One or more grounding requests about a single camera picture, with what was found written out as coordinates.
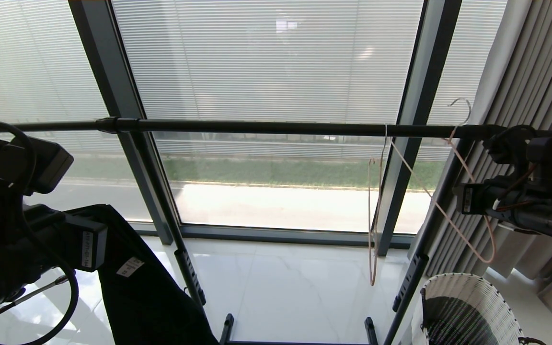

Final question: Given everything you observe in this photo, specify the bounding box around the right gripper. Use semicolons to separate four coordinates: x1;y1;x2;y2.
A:
455;182;521;219

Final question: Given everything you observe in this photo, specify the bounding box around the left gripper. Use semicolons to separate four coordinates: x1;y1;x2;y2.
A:
22;210;109;276

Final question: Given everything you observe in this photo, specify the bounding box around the pink clothes hanger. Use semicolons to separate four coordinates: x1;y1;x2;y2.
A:
367;125;392;287
387;97;497;265

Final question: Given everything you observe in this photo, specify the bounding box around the black garment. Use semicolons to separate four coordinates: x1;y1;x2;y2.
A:
80;204;219;345

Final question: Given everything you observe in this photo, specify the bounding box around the white laundry basket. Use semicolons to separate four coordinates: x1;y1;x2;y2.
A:
410;272;547;345

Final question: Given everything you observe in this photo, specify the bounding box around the black clothes rack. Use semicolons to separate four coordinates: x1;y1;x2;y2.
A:
0;116;552;345

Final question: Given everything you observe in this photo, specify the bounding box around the window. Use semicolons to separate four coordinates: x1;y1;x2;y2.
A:
0;0;509;250

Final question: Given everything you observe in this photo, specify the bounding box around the black cable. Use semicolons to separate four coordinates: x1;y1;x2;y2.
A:
0;121;35;192
0;268;79;345
483;125;540;166

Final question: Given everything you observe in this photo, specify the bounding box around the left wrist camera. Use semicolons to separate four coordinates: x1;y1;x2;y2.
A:
0;137;74;211

